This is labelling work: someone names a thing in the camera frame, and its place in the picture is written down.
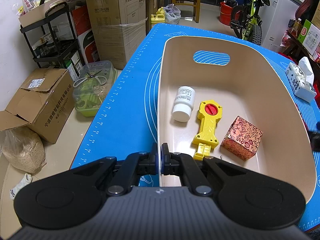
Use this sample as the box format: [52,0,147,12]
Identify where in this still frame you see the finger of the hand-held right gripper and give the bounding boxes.
[310,130,320,152]

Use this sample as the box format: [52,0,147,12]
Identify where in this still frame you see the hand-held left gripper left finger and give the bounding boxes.
[71,142,160,197]

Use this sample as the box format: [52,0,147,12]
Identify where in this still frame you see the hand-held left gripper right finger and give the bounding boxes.
[161,142,253,197]

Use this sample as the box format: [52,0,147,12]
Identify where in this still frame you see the yellow toy with red dial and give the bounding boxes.
[192,100,224,161]

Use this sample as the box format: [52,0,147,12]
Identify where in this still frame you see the white pill bottle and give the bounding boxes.
[172,86,196,122]

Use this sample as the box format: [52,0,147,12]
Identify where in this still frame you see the red patterned gift box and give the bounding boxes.
[220,116,264,161]

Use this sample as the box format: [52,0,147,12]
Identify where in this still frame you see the beige plastic storage bin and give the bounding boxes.
[157,36,317,204]

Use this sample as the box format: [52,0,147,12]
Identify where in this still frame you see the white tissue box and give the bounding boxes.
[285,56,317,103]

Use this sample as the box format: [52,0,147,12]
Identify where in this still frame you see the blue silicone baking mat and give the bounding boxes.
[70,23,320,233]

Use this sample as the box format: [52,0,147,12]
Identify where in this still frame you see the green clear plastic cage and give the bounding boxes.
[72,60,118,117]

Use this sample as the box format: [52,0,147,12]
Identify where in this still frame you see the dark wooden side table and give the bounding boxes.
[286,30,320,63]

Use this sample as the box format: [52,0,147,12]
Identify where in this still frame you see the green white carton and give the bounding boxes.
[297,19,320,57]

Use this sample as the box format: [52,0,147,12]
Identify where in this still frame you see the drink bottle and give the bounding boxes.
[290,19,302,36]

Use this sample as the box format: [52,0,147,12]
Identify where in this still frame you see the wrapped cardboard box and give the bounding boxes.
[94,19,147,70]

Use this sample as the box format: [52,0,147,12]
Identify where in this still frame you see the torn cardboard box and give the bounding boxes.
[0,68,75,144]

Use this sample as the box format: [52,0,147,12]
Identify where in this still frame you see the bag of wood shavings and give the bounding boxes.
[1,127,47,174]

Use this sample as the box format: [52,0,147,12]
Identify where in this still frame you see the white sock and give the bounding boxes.
[9,173,33,200]

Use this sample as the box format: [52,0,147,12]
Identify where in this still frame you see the green black bicycle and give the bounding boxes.
[229,0,271,46]

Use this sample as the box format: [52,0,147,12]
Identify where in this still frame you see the red white appliance box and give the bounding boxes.
[72,5,100,64]

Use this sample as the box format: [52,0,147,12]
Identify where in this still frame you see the yellow plastic jug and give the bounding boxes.
[150,7,167,30]

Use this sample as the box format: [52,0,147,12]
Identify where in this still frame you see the clear plastic bag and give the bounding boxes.
[165,4,181,25]

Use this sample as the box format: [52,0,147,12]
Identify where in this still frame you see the black utility cart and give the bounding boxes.
[19,2,84,69]

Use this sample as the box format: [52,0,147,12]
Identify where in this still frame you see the red bucket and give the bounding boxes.
[219,2,237,26]

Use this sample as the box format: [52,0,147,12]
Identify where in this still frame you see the large taped cardboard box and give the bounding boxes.
[86,0,146,27]

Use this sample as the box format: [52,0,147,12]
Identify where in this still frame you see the white handled scissors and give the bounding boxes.
[73,74,107,88]

